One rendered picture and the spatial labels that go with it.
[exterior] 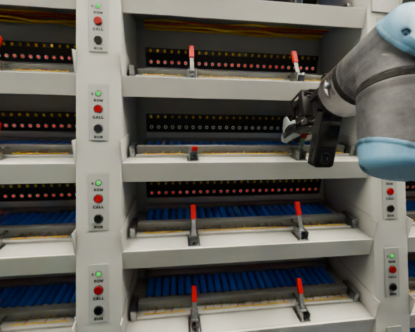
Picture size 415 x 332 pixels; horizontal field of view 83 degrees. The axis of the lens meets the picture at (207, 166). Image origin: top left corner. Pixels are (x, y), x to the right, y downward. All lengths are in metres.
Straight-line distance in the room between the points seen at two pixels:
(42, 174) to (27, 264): 0.19
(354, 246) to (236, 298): 0.33
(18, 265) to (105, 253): 0.18
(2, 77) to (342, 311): 0.96
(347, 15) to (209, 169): 0.53
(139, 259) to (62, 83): 0.42
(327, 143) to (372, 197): 0.24
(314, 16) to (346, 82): 0.34
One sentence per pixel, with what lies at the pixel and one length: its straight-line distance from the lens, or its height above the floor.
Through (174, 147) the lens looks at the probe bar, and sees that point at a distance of 0.59.
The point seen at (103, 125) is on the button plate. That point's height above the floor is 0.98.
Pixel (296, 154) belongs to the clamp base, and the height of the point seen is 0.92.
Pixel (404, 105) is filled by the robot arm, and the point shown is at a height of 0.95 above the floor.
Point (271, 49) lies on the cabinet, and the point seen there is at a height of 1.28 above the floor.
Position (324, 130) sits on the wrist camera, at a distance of 0.52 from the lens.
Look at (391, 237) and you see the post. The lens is 0.77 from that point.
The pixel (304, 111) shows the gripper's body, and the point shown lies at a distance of 0.55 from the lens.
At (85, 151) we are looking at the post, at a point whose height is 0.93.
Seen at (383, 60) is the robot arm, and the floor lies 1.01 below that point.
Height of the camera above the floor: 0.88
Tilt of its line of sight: 1 degrees up
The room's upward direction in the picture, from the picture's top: 1 degrees counter-clockwise
